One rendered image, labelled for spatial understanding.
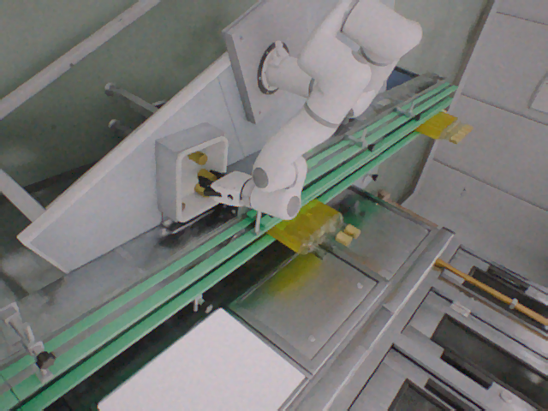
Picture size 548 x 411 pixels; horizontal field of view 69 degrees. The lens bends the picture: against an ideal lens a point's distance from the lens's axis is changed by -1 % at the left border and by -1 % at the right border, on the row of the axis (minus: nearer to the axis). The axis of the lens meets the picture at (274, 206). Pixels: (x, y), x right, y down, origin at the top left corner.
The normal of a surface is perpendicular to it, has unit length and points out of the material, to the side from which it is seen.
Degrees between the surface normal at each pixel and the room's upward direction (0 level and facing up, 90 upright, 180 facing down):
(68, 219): 0
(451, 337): 90
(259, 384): 90
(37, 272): 90
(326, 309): 90
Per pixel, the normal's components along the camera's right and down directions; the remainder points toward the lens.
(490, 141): -0.62, 0.40
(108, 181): 0.77, 0.47
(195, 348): 0.14, -0.79
